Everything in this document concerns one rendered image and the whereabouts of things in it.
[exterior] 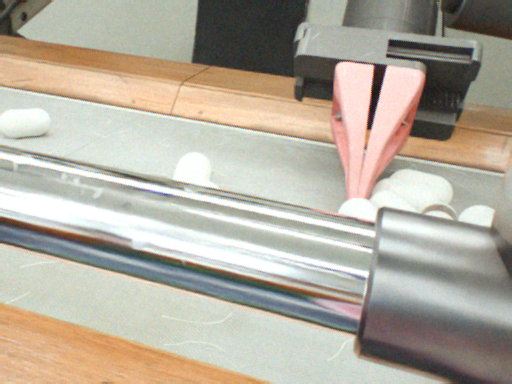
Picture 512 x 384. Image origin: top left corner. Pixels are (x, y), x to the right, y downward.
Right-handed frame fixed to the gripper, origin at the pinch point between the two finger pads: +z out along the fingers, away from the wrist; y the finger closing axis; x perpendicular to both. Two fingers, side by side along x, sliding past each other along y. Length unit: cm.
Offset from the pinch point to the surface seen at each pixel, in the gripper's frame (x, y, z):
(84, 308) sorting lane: -7.9, -9.4, 11.0
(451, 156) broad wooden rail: 9.5, 5.9, -9.4
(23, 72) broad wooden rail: 9.6, -30.7, -10.8
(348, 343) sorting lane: -6.4, 0.6, 9.3
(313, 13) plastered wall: 143, -28, -146
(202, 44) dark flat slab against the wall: 154, -71, -133
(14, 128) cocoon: 1.3, -22.8, -0.8
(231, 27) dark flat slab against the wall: 148, -59, -138
